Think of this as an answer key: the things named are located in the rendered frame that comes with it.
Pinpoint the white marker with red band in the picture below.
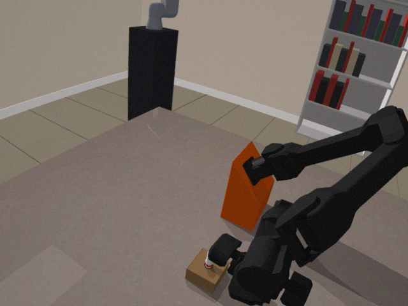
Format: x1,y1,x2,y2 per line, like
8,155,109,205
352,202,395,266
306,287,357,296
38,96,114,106
205,254,213,268

